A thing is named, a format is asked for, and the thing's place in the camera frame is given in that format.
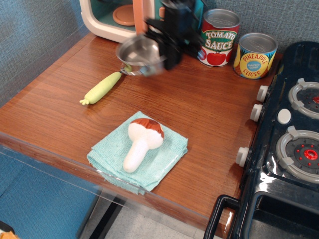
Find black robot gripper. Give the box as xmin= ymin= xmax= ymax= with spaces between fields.
xmin=146 ymin=4 xmax=203 ymax=70

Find stainless steel pot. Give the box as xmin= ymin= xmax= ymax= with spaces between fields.
xmin=116 ymin=35 xmax=166 ymax=77

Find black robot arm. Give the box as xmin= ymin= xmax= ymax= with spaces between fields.
xmin=146 ymin=0 xmax=203 ymax=70

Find tomato sauce can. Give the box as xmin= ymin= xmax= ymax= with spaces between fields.
xmin=199 ymin=8 xmax=241 ymax=67

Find toy microwave teal and cream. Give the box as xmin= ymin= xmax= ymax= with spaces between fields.
xmin=79 ymin=0 xmax=204 ymax=44

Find pineapple slices can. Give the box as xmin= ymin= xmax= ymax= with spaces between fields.
xmin=233 ymin=33 xmax=278 ymax=79

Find plush mushroom toy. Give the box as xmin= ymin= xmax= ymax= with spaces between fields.
xmin=123 ymin=118 xmax=164 ymax=173

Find black toy stove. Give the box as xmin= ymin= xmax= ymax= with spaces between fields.
xmin=204 ymin=41 xmax=319 ymax=239

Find orange plush toy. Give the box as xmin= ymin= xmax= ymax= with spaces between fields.
xmin=0 ymin=231 xmax=19 ymax=239

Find spoon with green handle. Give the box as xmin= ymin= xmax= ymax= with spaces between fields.
xmin=79 ymin=65 xmax=132 ymax=105

